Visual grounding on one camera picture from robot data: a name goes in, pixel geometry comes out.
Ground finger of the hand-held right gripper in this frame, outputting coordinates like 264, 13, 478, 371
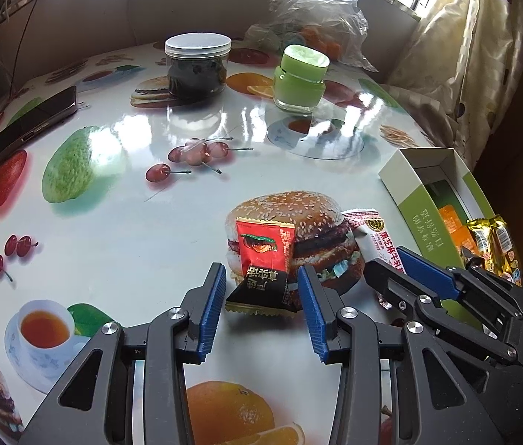
365, 258, 457, 330
400, 248, 523, 316

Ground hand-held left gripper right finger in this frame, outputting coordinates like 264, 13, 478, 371
297, 265, 505, 445

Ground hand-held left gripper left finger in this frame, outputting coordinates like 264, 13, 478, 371
18, 262, 228, 445

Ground orange snack packet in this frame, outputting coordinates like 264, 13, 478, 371
449, 225, 471, 253
438, 204, 462, 229

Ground white and red snack packet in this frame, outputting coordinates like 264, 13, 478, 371
342, 208, 411, 310

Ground green cardboard box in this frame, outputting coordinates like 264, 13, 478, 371
378, 147, 507, 334

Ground yellow snack packet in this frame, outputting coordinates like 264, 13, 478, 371
486, 214, 523, 287
466, 219, 496, 260

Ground red and black candy packet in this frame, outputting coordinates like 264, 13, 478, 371
225, 217, 298, 320

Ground printed plastic tablecloth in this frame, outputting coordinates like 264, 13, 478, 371
0, 39, 489, 445

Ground cream patterned curtain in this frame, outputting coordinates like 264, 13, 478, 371
382, 0, 523, 168

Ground green glass jar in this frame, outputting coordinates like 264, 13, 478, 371
273, 45, 331, 113

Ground dark jar with white lid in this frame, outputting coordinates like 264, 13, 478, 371
165, 32, 233, 101

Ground dark smartphone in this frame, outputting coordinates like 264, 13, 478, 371
0, 86, 78, 172

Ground clear plastic bag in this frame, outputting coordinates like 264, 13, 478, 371
243, 0, 380, 72

